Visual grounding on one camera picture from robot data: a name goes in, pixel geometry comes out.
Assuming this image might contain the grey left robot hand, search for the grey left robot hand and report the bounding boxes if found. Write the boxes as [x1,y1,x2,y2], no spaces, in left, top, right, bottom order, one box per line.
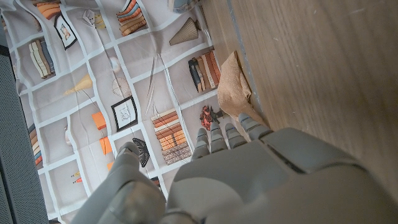
[70,112,398,224]

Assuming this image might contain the dark perforated panel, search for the dark perforated panel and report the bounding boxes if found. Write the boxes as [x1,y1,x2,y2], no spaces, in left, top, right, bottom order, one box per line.
[0,24,50,224]

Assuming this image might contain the printed bookshelf backdrop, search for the printed bookshelf backdrop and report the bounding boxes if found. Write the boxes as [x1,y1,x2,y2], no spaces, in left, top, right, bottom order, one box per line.
[0,0,237,224]

